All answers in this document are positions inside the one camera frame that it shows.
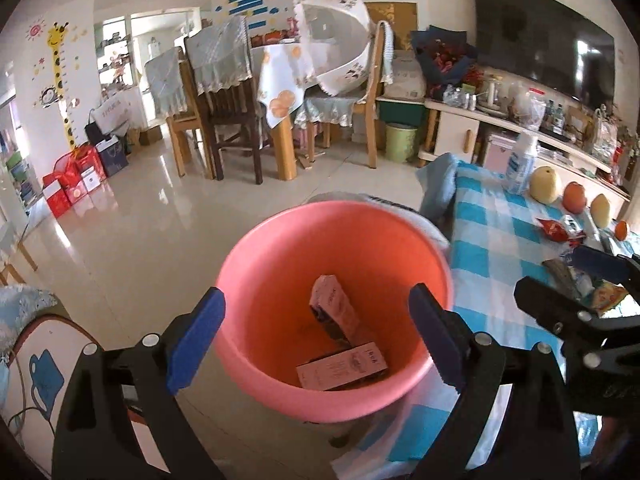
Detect yellow snack bag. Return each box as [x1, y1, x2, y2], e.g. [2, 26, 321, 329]
[591, 281, 628, 318]

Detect yellow black snack bar wrapper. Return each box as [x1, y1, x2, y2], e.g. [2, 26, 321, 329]
[542, 258, 582, 301]

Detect red candy wrapper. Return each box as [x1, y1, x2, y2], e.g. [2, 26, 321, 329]
[537, 219, 570, 243]

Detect white medicine box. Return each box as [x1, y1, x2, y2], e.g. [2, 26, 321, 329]
[296, 342, 388, 391]

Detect pink carton box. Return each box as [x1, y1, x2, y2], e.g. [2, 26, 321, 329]
[309, 275, 361, 347]

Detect pink plastic trash bucket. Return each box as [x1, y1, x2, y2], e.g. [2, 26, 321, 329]
[214, 200, 454, 424]

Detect small orange tangerine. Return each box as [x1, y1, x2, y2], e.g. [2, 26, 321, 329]
[614, 220, 628, 242]

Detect small yellow pear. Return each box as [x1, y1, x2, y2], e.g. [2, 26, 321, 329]
[590, 194, 611, 230]

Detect red apple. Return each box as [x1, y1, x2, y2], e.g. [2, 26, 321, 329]
[562, 181, 587, 214]

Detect blue white checkered tablecloth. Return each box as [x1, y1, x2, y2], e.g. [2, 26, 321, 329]
[328, 161, 640, 480]

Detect large yellow pear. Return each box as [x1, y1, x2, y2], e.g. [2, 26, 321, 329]
[528, 166, 560, 205]

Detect white chair with blue print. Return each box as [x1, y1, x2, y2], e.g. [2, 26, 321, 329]
[1, 284, 96, 479]

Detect white milk bottle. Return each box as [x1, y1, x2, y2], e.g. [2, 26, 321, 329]
[502, 132, 538, 195]

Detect white stool cushion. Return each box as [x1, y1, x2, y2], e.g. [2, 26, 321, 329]
[306, 191, 450, 257]

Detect pink storage box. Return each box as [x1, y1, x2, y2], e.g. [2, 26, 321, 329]
[482, 133, 516, 174]

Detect clear plastic bag on cabinet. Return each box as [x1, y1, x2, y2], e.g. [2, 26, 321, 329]
[510, 88, 547, 131]

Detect white electric kettle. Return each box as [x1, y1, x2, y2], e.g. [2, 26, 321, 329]
[477, 74, 508, 116]

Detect white tv cabinet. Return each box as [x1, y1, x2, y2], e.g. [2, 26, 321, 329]
[416, 96, 633, 212]

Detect green waste bin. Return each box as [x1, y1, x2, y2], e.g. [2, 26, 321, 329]
[385, 122, 418, 164]

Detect black flat screen television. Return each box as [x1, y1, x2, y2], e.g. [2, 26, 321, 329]
[475, 0, 615, 110]

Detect red gift boxes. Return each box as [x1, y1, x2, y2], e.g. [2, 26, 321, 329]
[42, 143, 106, 218]

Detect dark blue flower bouquet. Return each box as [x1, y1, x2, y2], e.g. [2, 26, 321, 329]
[410, 25, 478, 86]

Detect light wooden chair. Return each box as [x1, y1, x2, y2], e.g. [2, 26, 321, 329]
[294, 21, 394, 169]

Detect white mesh food cover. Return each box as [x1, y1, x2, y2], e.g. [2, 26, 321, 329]
[294, 0, 374, 96]

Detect dining table with floral cloth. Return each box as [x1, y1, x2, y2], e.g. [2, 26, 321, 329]
[250, 41, 317, 181]

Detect dark wooden dining chair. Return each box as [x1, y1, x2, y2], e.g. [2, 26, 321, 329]
[186, 14, 264, 185]

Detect giraffe height chart sticker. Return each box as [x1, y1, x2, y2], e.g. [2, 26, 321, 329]
[47, 22, 76, 151]

